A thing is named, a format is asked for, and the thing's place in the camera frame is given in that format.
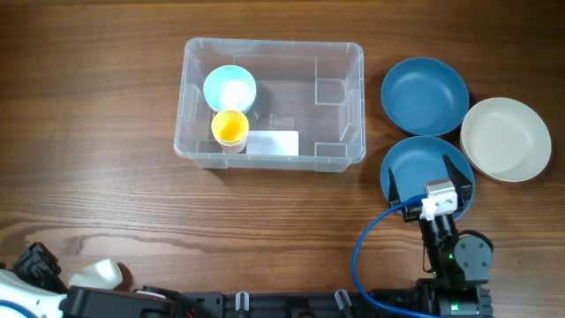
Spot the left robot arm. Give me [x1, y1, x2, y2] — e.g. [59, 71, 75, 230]
[1, 242, 189, 318]

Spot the blue cable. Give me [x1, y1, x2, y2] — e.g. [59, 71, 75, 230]
[0, 299, 39, 318]
[350, 193, 438, 318]

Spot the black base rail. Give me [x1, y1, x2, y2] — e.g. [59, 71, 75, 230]
[176, 289, 493, 318]

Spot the cream pale yellow cup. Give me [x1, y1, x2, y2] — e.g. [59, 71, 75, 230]
[68, 259, 123, 290]

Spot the dark blue plate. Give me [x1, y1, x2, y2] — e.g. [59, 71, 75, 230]
[380, 136, 475, 219]
[380, 57, 471, 136]

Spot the pink cup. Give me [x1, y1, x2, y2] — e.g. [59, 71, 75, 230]
[218, 138, 247, 154]

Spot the cream beige plate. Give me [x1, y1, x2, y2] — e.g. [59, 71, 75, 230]
[460, 97, 552, 183]

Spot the light blue bowl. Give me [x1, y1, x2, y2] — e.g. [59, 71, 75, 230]
[203, 65, 257, 114]

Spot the left blue cable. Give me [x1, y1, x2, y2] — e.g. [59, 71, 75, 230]
[0, 299, 39, 318]

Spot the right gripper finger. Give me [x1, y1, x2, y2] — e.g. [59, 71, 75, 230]
[388, 167, 401, 208]
[442, 155, 473, 194]

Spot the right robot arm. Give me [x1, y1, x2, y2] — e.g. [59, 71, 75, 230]
[373, 155, 493, 317]

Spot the clear plastic storage container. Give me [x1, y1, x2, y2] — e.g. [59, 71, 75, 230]
[173, 37, 366, 172]

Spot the right blue cable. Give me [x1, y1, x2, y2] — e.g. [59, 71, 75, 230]
[350, 193, 438, 318]

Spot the dark blue near plate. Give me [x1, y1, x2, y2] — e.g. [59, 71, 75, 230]
[380, 136, 475, 219]

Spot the dark blue far plate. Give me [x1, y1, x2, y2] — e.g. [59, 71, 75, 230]
[380, 57, 471, 136]

